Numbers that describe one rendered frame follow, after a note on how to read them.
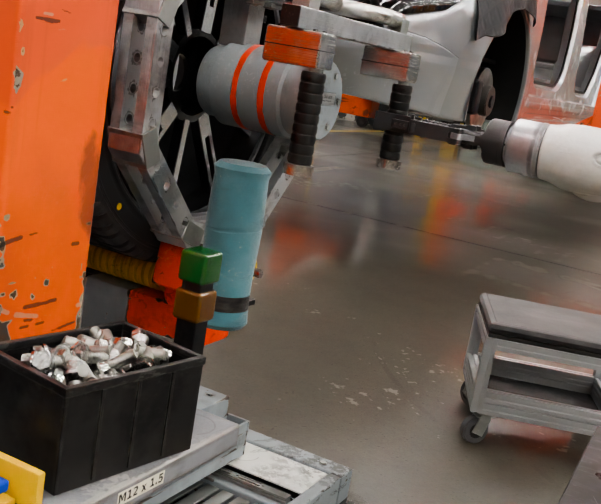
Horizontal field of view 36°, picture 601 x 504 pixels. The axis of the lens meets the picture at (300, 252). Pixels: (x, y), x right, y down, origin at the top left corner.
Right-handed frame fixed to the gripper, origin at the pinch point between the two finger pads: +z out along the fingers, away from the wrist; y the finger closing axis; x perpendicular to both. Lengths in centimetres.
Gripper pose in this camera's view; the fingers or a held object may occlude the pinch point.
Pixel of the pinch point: (397, 122)
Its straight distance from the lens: 161.9
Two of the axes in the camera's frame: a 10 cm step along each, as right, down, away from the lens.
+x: 1.7, -9.6, -2.1
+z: -8.7, -2.4, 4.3
